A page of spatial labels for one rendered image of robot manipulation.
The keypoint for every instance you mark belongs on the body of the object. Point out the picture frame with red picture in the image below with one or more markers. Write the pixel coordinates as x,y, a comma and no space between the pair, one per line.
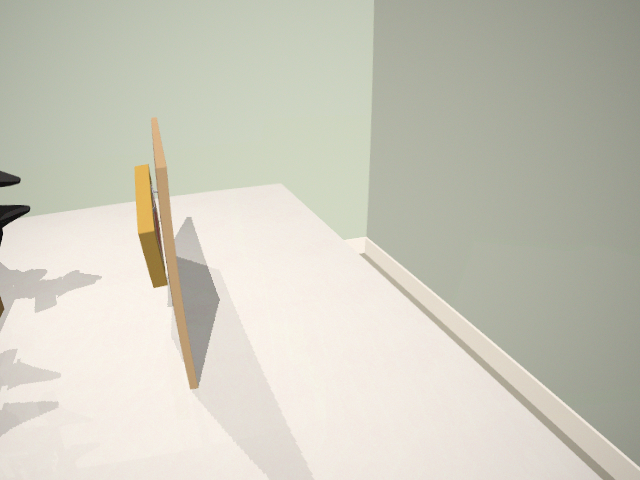
148,226

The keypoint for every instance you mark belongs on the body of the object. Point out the tan flat board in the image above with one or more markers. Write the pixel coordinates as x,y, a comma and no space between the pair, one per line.
170,252

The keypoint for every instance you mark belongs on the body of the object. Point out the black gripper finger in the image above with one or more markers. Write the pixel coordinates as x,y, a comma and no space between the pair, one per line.
9,213
8,179

